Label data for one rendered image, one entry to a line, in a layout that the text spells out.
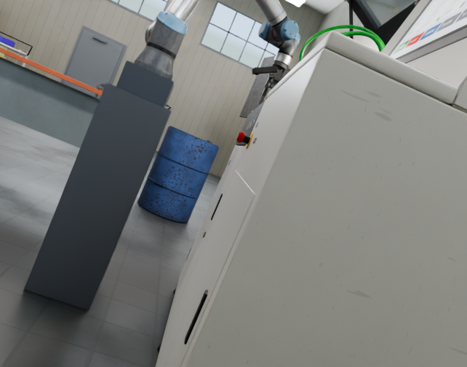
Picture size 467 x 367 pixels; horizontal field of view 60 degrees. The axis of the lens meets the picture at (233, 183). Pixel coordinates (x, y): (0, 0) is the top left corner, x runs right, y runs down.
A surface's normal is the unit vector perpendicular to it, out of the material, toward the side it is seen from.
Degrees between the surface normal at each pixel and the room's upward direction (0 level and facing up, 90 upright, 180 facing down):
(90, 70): 90
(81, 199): 90
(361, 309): 90
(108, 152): 90
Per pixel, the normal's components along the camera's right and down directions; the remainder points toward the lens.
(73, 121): 0.15, 0.14
